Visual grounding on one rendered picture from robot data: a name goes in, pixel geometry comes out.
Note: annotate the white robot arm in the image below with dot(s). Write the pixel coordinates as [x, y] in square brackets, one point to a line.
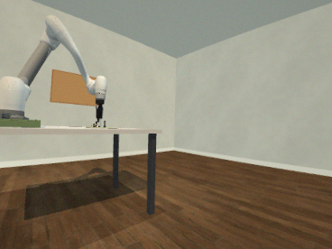
[15, 91]

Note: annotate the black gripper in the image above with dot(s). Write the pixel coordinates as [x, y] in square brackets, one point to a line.
[98, 109]

